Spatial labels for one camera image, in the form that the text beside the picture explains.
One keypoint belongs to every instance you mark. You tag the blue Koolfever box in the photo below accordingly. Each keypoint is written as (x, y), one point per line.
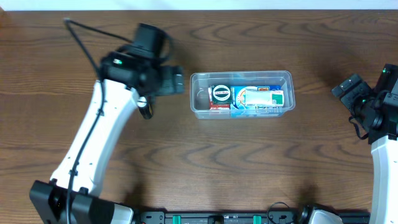
(240, 110)

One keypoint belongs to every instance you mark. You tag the red Panadol box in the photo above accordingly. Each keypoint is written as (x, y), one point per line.
(213, 106)

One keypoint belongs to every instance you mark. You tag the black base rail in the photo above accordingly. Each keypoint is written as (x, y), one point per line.
(159, 217)

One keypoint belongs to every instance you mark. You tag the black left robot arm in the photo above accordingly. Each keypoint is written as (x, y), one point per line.
(127, 83)

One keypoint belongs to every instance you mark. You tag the dark bottle white cap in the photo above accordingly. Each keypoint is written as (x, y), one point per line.
(145, 107)

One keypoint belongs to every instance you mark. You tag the clear plastic container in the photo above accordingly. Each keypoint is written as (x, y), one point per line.
(200, 82)

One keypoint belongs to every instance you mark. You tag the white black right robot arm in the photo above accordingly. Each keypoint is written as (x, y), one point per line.
(383, 143)

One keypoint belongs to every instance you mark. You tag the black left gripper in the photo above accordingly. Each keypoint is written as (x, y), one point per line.
(173, 84)

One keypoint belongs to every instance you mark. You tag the white green Panadol box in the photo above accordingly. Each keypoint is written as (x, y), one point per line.
(272, 98)

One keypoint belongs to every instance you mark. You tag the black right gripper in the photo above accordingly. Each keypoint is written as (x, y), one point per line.
(347, 88)

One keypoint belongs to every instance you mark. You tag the green Zam-Buk box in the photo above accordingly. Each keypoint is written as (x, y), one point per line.
(221, 94)

